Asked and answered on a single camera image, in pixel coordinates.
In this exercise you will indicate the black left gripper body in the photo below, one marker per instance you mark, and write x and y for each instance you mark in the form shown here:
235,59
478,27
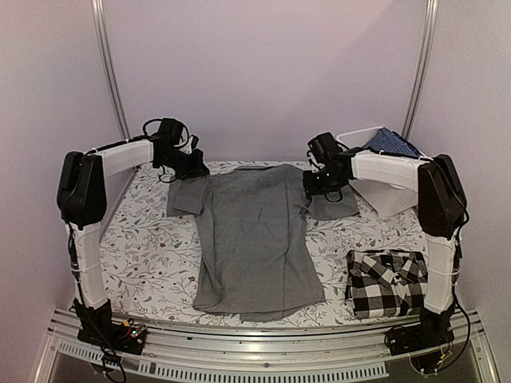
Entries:
184,167

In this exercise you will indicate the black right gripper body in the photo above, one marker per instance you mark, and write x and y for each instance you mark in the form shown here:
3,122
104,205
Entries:
322,184

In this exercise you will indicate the grey long sleeve shirt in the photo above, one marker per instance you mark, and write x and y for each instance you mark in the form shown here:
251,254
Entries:
252,226

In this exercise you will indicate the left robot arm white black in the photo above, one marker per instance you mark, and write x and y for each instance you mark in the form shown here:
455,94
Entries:
82,199

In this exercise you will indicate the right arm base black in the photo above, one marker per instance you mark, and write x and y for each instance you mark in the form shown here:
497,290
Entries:
433,330

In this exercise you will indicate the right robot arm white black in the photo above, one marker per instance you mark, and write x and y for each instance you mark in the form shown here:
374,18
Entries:
442,206

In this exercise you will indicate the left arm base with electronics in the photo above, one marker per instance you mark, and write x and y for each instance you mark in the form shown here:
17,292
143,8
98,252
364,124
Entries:
98,328

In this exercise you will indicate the white plastic bin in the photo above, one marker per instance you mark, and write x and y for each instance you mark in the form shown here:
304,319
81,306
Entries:
383,195

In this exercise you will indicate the blue checked shirt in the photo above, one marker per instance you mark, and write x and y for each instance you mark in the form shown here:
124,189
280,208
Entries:
388,141

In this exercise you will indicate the floral patterned table cloth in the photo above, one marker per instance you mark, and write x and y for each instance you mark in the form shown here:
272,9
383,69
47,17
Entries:
150,261

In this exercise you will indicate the black white plaid folded shirt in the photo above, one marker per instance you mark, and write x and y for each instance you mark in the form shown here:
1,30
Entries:
386,283

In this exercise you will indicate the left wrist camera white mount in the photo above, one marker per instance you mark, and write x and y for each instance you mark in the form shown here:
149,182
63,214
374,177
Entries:
190,145

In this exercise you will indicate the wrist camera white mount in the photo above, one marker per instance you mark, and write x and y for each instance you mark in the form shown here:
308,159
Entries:
324,148
190,145

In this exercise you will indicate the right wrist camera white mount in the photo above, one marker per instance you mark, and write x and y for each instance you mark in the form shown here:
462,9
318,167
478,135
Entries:
324,148

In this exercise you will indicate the aluminium front rail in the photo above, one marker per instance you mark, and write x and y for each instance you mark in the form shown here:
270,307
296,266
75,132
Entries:
193,353

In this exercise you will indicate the left aluminium frame post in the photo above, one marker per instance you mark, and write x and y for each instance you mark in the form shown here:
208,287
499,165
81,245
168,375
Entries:
101,31

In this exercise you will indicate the aluminium frame post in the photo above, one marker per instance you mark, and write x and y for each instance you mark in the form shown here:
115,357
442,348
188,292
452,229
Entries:
426,45
101,31

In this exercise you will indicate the right aluminium frame post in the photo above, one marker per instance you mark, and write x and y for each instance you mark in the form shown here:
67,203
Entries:
426,45

